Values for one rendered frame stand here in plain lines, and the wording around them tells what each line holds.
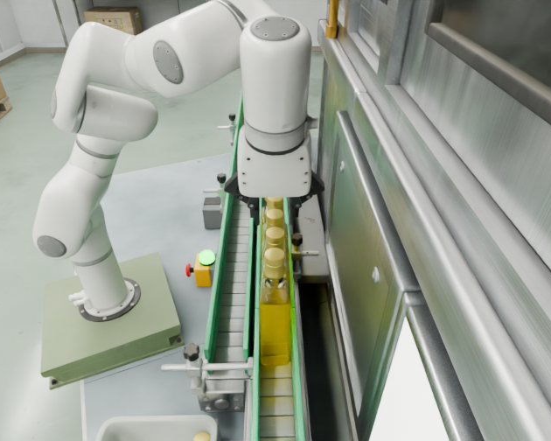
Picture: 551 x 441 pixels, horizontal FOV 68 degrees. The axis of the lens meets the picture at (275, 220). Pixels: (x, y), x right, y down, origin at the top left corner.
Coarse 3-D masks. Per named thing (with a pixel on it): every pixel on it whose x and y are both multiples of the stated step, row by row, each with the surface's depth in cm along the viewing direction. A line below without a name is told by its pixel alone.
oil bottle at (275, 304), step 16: (272, 288) 71; (288, 288) 72; (272, 304) 72; (288, 304) 72; (272, 320) 74; (288, 320) 74; (272, 336) 77; (288, 336) 77; (272, 352) 80; (288, 352) 80
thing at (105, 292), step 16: (112, 256) 98; (80, 272) 95; (96, 272) 95; (112, 272) 98; (96, 288) 97; (112, 288) 99; (128, 288) 108; (96, 304) 101; (112, 304) 102; (128, 304) 103
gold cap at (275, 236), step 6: (270, 228) 74; (276, 228) 74; (270, 234) 72; (276, 234) 72; (282, 234) 72; (270, 240) 72; (276, 240) 72; (282, 240) 73; (270, 246) 73; (276, 246) 73; (282, 246) 74
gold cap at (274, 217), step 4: (268, 212) 78; (272, 212) 78; (276, 212) 78; (280, 212) 78; (268, 216) 77; (272, 216) 77; (276, 216) 77; (280, 216) 77; (268, 220) 77; (272, 220) 77; (276, 220) 76; (280, 220) 77; (268, 224) 78; (272, 224) 77; (276, 224) 77; (280, 224) 77; (268, 228) 78
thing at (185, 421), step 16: (128, 416) 78; (144, 416) 78; (160, 416) 78; (176, 416) 78; (192, 416) 78; (208, 416) 78; (112, 432) 79; (128, 432) 80; (144, 432) 80; (160, 432) 80; (176, 432) 80; (192, 432) 80; (208, 432) 80
